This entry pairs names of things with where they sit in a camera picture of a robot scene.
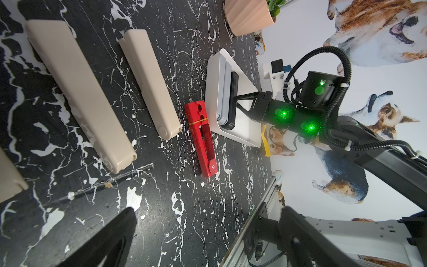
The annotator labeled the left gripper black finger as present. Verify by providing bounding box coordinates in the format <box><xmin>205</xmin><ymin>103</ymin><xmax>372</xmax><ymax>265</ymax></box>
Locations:
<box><xmin>59</xmin><ymin>207</ymin><xmax>137</xmax><ymax>267</ymax></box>

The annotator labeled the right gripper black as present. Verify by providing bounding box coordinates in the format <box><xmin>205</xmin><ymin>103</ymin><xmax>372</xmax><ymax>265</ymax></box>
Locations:
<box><xmin>234</xmin><ymin>71</ymin><xmax>342</xmax><ymax>140</ymax></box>

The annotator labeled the black plier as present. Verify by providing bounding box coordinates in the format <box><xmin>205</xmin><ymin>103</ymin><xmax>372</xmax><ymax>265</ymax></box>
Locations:
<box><xmin>219</xmin><ymin>71</ymin><xmax>239</xmax><ymax>130</ymax></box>

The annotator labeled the grey plier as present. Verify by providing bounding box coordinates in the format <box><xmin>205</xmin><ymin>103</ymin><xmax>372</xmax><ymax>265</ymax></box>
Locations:
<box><xmin>218</xmin><ymin>61</ymin><xmax>232</xmax><ymax>123</ymax></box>
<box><xmin>217</xmin><ymin>55</ymin><xmax>226</xmax><ymax>121</ymax></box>

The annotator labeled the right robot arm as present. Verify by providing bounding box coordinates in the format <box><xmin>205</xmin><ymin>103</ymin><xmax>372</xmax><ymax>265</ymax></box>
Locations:
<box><xmin>266</xmin><ymin>63</ymin><xmax>427</xmax><ymax>221</ymax></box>

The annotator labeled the white storage tray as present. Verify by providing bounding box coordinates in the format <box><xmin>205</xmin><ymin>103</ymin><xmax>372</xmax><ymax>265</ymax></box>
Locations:
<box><xmin>205</xmin><ymin>49</ymin><xmax>262</xmax><ymax>148</ymax></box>

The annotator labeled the pink potted plant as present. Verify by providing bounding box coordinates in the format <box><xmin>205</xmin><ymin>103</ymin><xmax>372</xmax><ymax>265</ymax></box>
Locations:
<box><xmin>224</xmin><ymin>0</ymin><xmax>287</xmax><ymax>36</ymax></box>

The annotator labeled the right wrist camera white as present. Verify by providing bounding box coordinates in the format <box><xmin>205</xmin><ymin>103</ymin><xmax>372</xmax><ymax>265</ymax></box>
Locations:
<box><xmin>262</xmin><ymin>59</ymin><xmax>292</xmax><ymax>101</ymax></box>

